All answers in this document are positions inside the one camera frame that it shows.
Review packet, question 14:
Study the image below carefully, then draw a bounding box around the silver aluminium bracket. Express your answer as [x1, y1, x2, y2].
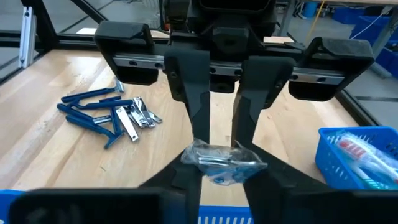
[17, 6, 37, 68]

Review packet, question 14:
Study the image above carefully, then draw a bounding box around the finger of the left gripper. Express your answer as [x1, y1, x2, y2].
[164, 46, 212, 144]
[231, 55, 296, 149]

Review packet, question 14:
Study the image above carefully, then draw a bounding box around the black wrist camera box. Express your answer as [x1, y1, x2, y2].
[198, 0, 271, 13]

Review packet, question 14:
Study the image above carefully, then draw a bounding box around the blue barrel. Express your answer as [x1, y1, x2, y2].
[303, 1, 321, 19]

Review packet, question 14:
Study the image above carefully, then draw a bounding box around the silver nail clipper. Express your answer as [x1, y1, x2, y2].
[115, 106, 140, 142]
[127, 104, 149, 128]
[147, 110, 163, 124]
[133, 96, 156, 128]

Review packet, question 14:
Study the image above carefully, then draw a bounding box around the yellow cable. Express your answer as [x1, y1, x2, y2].
[306, 0, 326, 44]

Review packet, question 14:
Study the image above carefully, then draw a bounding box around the blue disposable razor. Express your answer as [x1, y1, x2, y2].
[65, 115, 125, 149]
[73, 98, 134, 110]
[109, 107, 124, 136]
[57, 103, 96, 123]
[61, 77, 125, 103]

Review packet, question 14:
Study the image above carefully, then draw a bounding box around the clear plastic-wrapped item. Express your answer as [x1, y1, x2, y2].
[180, 138, 269, 187]

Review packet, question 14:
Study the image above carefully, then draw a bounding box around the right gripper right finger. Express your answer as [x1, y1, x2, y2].
[242, 143, 398, 224]

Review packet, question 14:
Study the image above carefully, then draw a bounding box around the blue storage crate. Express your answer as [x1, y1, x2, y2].
[349, 15, 398, 78]

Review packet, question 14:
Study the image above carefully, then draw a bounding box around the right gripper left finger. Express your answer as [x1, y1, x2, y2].
[8, 154, 205, 224]

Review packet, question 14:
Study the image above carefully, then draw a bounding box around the blue plastic basket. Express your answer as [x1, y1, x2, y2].
[197, 204, 253, 224]
[314, 126, 398, 191]
[0, 189, 26, 224]

